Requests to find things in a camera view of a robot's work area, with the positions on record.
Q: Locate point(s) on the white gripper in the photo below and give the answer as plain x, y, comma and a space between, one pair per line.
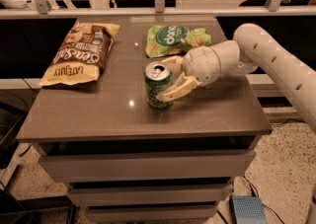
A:
200, 65

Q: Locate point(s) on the green soda can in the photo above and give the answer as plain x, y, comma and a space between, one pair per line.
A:
157, 78

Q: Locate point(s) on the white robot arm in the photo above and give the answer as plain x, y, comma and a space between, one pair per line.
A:
251, 48

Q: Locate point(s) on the green snack bag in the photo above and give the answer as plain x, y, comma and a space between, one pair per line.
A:
173, 40

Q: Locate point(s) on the brown sea salt chip bag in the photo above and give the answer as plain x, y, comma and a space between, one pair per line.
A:
82, 56

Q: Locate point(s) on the grey drawer cabinet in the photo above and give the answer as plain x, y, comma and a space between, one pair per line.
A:
123, 161

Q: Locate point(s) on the blue box on floor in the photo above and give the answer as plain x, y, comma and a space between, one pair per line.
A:
247, 210

